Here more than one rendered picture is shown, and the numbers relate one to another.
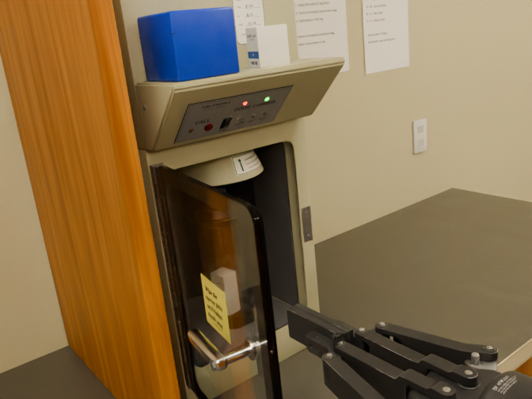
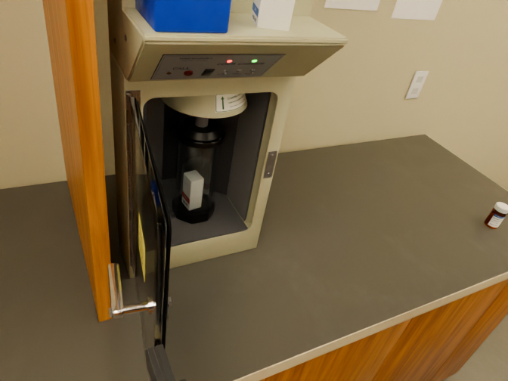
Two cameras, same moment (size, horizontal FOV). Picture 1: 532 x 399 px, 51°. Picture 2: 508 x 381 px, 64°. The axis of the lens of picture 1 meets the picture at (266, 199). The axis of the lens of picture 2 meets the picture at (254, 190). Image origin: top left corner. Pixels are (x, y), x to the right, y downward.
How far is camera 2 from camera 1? 0.29 m
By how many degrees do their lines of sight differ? 19
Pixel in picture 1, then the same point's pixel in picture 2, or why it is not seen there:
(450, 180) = (425, 127)
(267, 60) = (265, 21)
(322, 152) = (325, 78)
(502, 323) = (399, 285)
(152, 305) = (95, 219)
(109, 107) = (71, 41)
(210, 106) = (190, 58)
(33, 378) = (29, 202)
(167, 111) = (139, 56)
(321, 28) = not seen: outside the picture
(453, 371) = not seen: outside the picture
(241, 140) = (226, 84)
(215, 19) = not seen: outside the picture
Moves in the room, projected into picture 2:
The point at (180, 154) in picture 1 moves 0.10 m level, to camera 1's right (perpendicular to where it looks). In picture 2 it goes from (160, 86) to (220, 99)
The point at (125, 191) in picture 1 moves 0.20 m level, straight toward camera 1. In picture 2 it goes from (80, 125) to (28, 224)
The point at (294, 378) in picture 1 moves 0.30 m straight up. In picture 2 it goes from (220, 277) to (237, 171)
